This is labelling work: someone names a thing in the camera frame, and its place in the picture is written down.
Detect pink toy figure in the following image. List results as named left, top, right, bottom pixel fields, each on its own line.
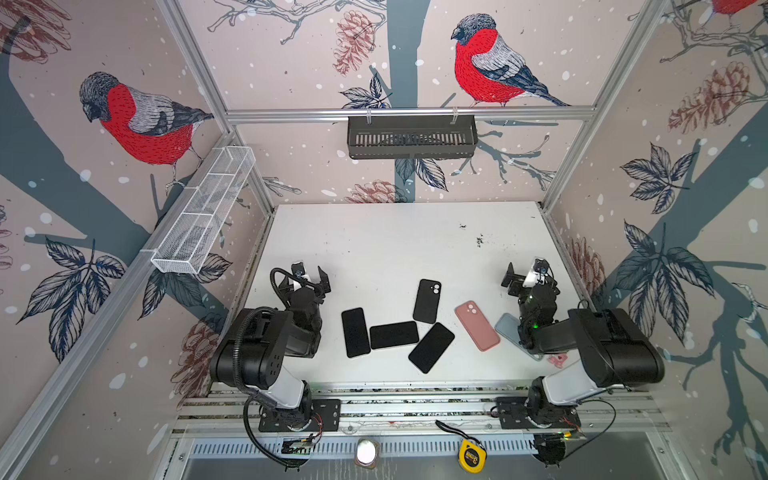
left=548, top=353, right=568, bottom=369

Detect white wire basket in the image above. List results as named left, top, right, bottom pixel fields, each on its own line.
left=152, top=146, right=255, bottom=275

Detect black phone case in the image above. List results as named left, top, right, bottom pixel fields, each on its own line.
left=412, top=279, right=442, bottom=324

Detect black phone upright left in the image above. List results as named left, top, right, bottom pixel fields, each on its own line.
left=341, top=307, right=371, bottom=358

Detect black phone diagonal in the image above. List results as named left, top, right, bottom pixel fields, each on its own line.
left=408, top=322, right=455, bottom=374

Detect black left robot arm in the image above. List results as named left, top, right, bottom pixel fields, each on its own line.
left=209, top=262, right=331, bottom=431

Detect black wire basket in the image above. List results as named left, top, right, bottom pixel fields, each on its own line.
left=347, top=115, right=478, bottom=160

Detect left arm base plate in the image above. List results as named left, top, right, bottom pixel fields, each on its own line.
left=258, top=399, right=341, bottom=433

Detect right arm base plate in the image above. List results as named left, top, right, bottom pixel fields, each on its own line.
left=494, top=396, right=581, bottom=430

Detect light blue phone case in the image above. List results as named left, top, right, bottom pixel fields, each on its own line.
left=494, top=313, right=544, bottom=362

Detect pink phone case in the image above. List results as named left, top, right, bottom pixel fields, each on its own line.
left=454, top=301, right=500, bottom=352

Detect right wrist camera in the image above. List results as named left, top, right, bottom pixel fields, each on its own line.
left=523, top=270, right=540, bottom=288

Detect yellow tape measure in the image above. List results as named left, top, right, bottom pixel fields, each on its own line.
left=435, top=420, right=487, bottom=474

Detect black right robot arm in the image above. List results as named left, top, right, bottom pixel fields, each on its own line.
left=495, top=258, right=665, bottom=428

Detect black phone lying horizontal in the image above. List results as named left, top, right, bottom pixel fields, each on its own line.
left=369, top=321, right=420, bottom=350

